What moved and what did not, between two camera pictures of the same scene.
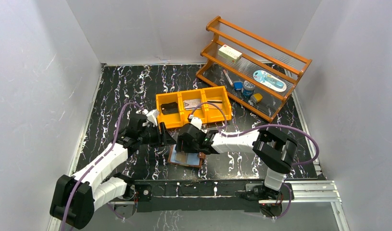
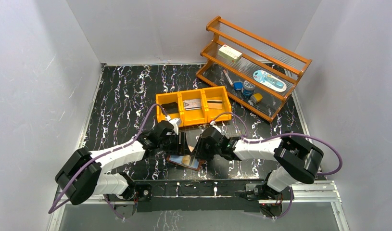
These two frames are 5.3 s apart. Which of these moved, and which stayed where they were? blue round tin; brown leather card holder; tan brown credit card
Moved: tan brown credit card
Stayed: brown leather card holder; blue round tin
